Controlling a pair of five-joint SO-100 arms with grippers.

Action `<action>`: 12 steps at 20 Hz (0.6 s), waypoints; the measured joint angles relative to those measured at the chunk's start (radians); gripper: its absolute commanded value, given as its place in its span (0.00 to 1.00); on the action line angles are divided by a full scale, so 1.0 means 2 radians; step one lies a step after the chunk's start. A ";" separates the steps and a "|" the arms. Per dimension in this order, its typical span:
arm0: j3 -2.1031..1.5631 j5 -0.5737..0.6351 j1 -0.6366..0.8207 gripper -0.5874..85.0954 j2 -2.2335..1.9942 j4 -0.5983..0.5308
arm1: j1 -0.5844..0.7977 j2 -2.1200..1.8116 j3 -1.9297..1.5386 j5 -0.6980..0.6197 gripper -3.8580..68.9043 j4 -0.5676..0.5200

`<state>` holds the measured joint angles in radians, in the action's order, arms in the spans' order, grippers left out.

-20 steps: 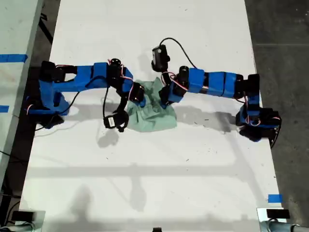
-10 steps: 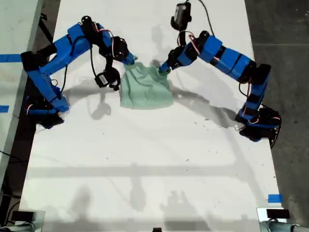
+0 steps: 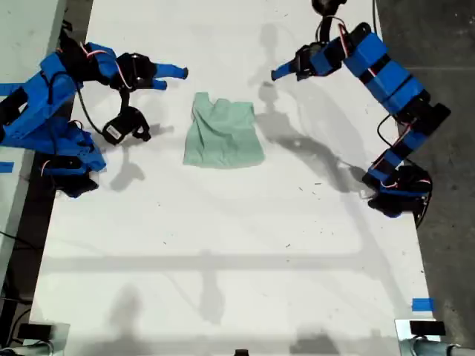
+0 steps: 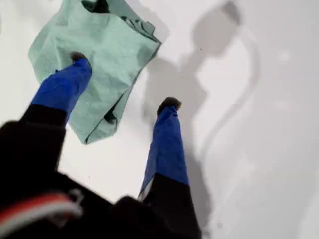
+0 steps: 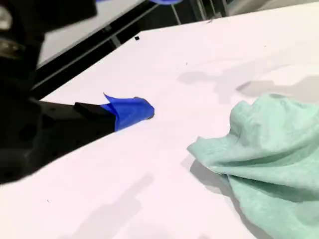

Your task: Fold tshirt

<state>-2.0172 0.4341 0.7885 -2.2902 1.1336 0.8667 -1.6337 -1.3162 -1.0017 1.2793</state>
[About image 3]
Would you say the pale green T-shirt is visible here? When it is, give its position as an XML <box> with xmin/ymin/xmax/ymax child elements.
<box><xmin>182</xmin><ymin>91</ymin><xmax>266</xmax><ymax>170</ymax></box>

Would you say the pale side table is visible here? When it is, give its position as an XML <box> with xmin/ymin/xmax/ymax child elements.
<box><xmin>0</xmin><ymin>0</ymin><xmax>68</xmax><ymax>286</ymax></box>

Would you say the square blue tape piece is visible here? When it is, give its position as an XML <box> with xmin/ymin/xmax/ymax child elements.
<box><xmin>411</xmin><ymin>297</ymin><xmax>435</xmax><ymax>312</ymax></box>

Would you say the small black box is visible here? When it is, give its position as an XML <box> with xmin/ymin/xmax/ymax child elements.
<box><xmin>17</xmin><ymin>323</ymin><xmax>53</xmax><ymax>340</ymax></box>
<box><xmin>409</xmin><ymin>320</ymin><xmax>446</xmax><ymax>337</ymax></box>

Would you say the grey metal tube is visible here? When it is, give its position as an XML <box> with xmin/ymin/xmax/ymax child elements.
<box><xmin>399</xmin><ymin>337</ymin><xmax>475</xmax><ymax>356</ymax></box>
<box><xmin>0</xmin><ymin>340</ymin><xmax>55</xmax><ymax>356</ymax></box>

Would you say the black camera box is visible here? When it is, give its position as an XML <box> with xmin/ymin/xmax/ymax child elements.
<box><xmin>102</xmin><ymin>106</ymin><xmax>152</xmax><ymax>145</ymax></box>
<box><xmin>310</xmin><ymin>0</ymin><xmax>348</xmax><ymax>18</ymax></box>

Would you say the black base cable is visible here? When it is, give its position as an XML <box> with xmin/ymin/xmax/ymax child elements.
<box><xmin>414</xmin><ymin>191</ymin><xmax>434</xmax><ymax>229</ymax></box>

